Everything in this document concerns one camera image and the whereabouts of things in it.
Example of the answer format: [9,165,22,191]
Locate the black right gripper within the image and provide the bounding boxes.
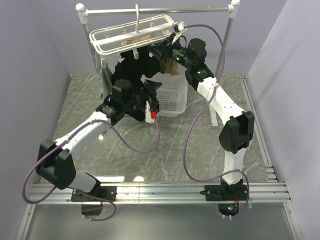
[147,33,193,70]

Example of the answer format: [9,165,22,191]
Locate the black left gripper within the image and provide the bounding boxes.
[123,80,163,115]

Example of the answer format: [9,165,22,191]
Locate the white clip hanger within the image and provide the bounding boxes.
[78,4,175,69]

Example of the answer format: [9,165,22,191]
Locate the black underwear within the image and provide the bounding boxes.
[111,46,149,85]
[121,45,161,78]

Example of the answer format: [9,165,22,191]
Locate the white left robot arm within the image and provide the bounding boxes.
[35,79,162,201]

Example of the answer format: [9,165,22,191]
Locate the hanging beige underwear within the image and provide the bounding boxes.
[120,34,180,76]

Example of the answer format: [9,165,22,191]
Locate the hanging black underwear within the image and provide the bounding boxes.
[121,45,161,78]

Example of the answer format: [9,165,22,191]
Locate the hanging grey underwear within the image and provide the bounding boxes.
[95,53,113,99]

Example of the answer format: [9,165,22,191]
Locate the white perforated plastic basket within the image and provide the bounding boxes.
[147,73,188,118]

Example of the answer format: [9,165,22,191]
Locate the white metal drying rack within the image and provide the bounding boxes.
[86,10,245,127]

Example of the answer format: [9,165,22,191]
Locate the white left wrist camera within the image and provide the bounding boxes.
[145,101,157,124]

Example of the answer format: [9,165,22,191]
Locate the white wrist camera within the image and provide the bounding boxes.
[145,101,157,124]
[172,21,187,38]

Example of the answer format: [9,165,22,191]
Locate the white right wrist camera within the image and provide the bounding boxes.
[172,21,187,38]

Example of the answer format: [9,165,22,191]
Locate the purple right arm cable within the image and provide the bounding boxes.
[183,24,251,221]

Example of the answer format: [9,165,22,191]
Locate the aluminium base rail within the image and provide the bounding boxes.
[28,181,291,205]

